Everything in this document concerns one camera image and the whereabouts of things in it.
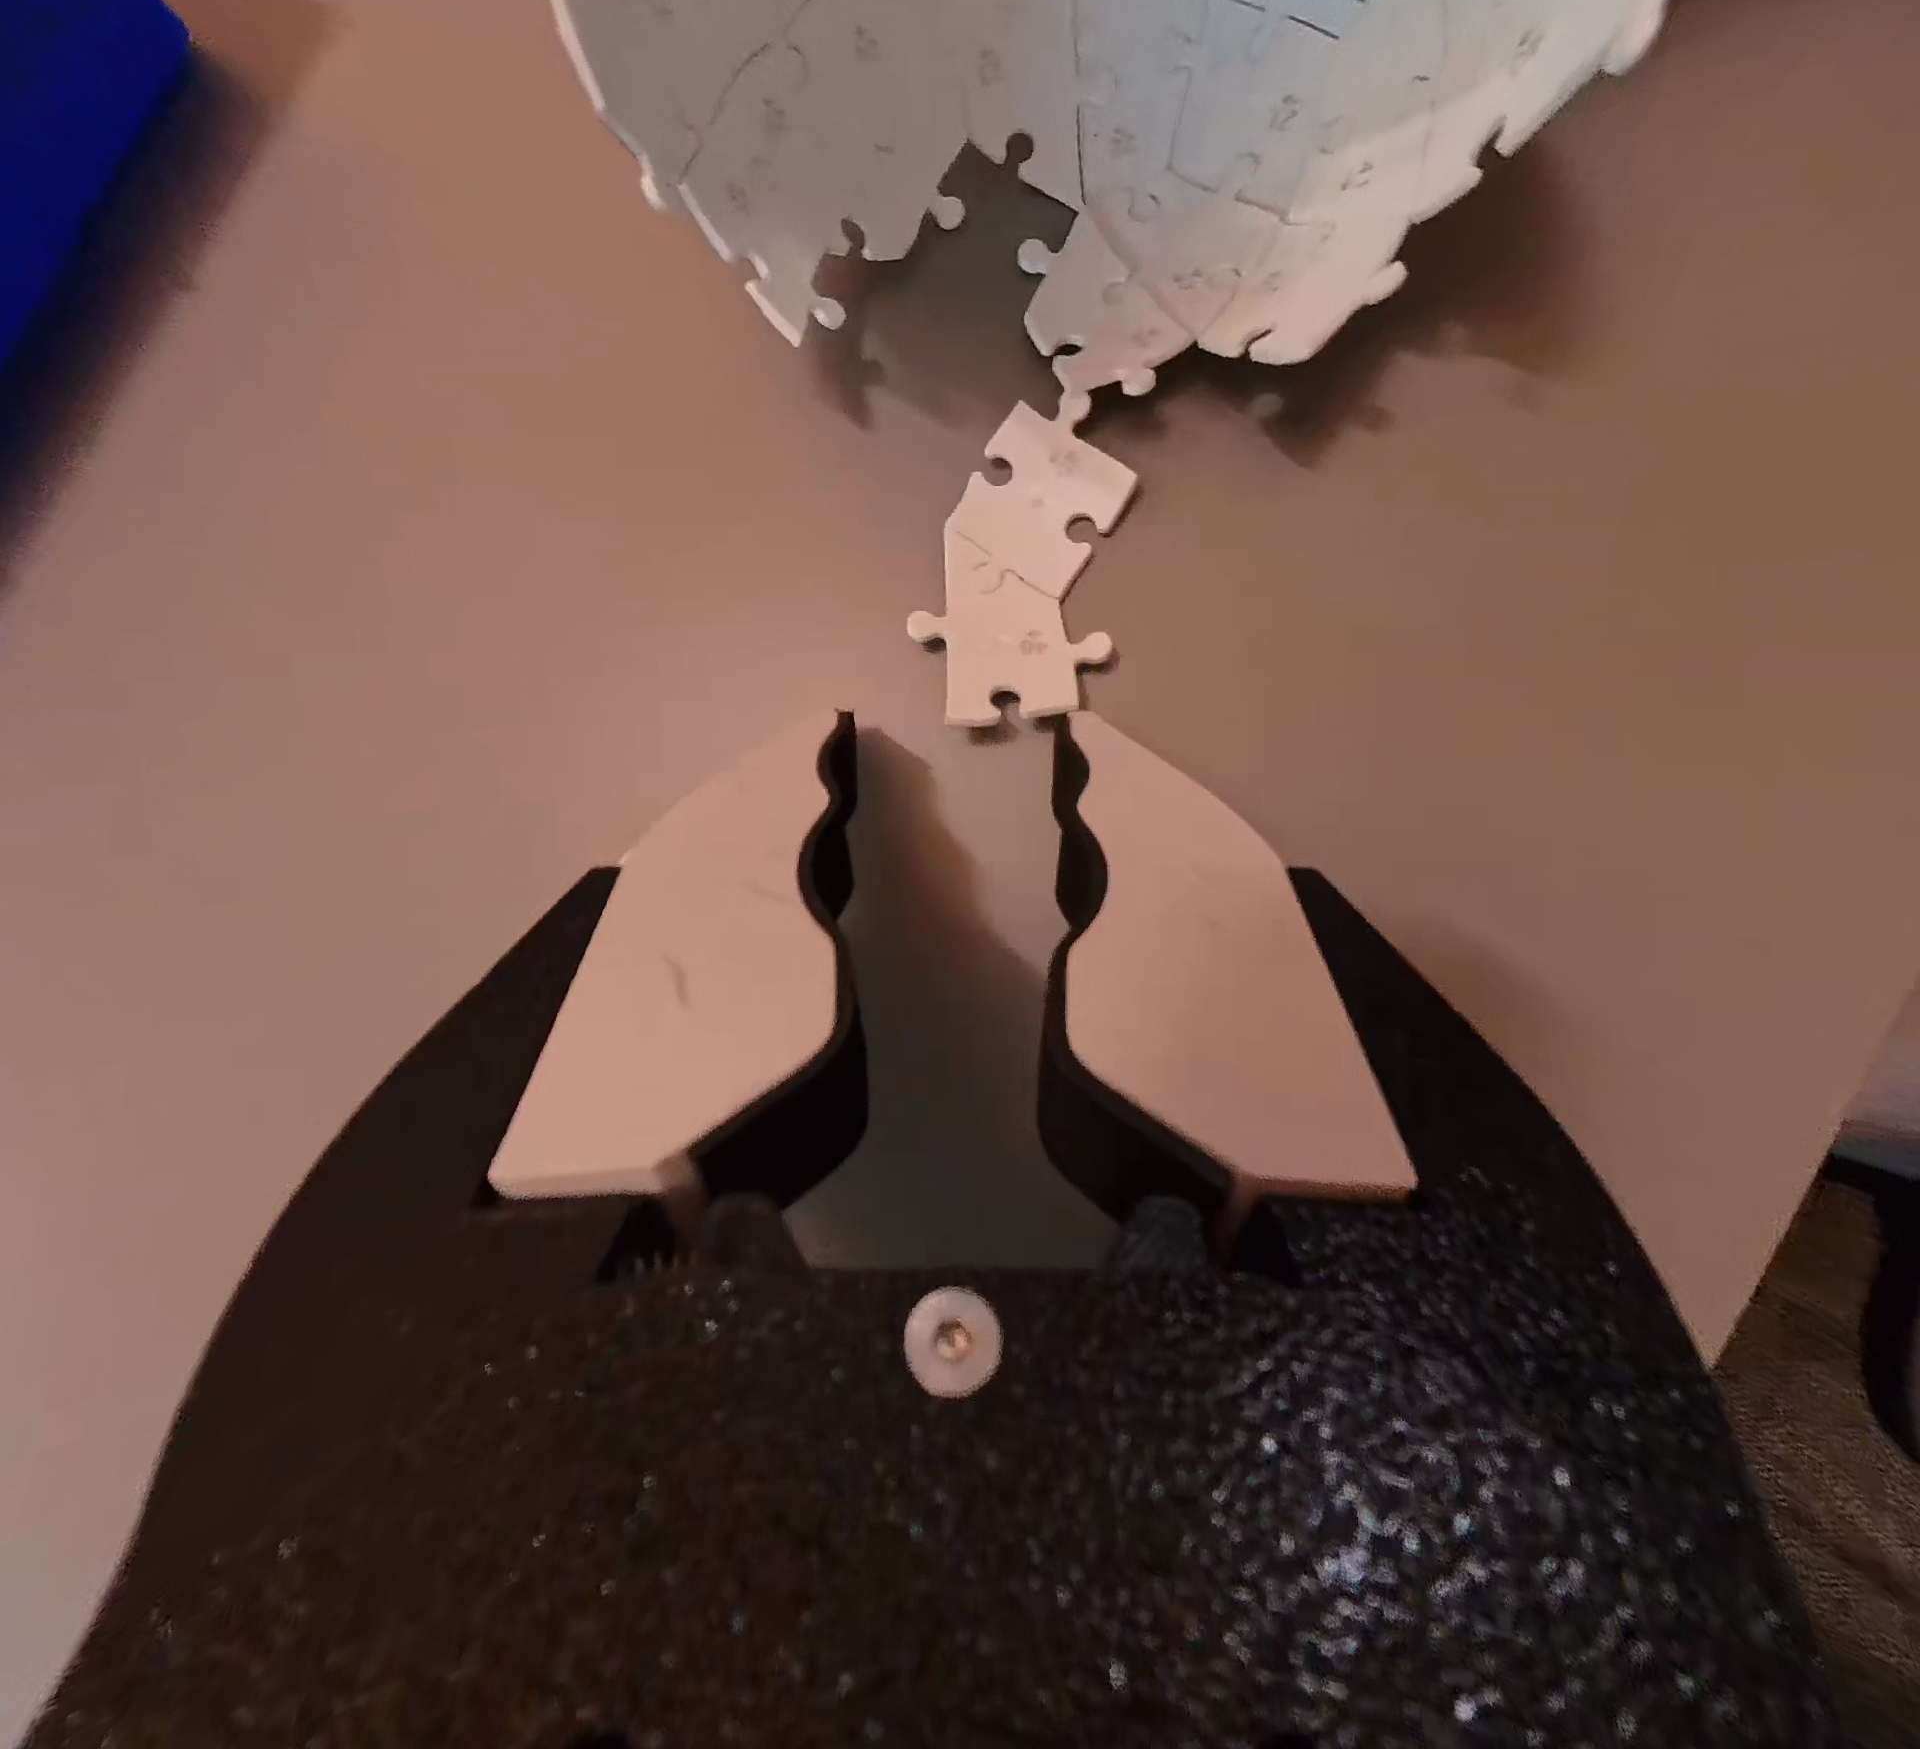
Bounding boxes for blue plastic bin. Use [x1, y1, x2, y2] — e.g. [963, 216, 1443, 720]
[0, 0, 197, 387]

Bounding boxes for joined white puzzle pieces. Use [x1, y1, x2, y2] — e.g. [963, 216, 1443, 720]
[904, 387, 1142, 732]

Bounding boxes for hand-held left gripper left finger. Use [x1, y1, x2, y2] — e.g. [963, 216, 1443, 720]
[484, 707, 872, 1238]

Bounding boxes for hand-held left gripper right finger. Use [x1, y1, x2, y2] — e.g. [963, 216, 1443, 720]
[1035, 711, 1422, 1253]

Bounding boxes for colourful printed puzzle ball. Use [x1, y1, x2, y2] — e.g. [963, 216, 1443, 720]
[502, 0, 1778, 368]

